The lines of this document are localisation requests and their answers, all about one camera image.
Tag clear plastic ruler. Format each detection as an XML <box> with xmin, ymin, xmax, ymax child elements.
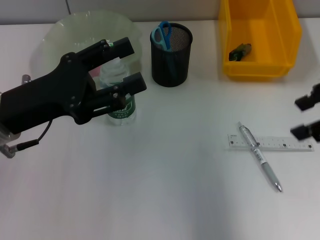
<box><xmin>226</xmin><ymin>133</ymin><xmax>315</xmax><ymax>153</ymax></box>

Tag blue capped scissors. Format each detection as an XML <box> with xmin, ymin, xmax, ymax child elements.
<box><xmin>151</xmin><ymin>21</ymin><xmax>180</xmax><ymax>82</ymax></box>

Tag silver left gripper cable connector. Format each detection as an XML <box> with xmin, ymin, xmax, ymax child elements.
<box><xmin>0</xmin><ymin>74</ymin><xmax>54</xmax><ymax>159</ymax></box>

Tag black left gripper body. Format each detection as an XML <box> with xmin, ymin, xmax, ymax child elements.
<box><xmin>0</xmin><ymin>51</ymin><xmax>98</xmax><ymax>135</ymax></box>

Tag green glass fruit plate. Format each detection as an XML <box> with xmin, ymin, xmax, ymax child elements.
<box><xmin>29</xmin><ymin>9</ymin><xmax>144</xmax><ymax>86</ymax></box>

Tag green plastic wrapper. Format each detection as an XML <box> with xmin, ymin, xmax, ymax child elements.
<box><xmin>228</xmin><ymin>42</ymin><xmax>253</xmax><ymax>62</ymax></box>

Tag clear green-label water bottle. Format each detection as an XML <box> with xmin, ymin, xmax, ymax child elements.
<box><xmin>99</xmin><ymin>57</ymin><xmax>137</xmax><ymax>127</ymax></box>

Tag black mesh pen holder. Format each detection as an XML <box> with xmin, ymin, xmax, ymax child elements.
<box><xmin>149</xmin><ymin>22</ymin><xmax>194</xmax><ymax>88</ymax></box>

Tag yellow plastic storage bin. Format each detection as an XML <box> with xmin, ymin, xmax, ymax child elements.
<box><xmin>217</xmin><ymin>0</ymin><xmax>303</xmax><ymax>82</ymax></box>

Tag pink peach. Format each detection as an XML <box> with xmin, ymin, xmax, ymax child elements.
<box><xmin>88</xmin><ymin>67</ymin><xmax>102</xmax><ymax>79</ymax></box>

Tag grey gel pen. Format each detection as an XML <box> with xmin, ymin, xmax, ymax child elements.
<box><xmin>236</xmin><ymin>121</ymin><xmax>284</xmax><ymax>194</ymax></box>

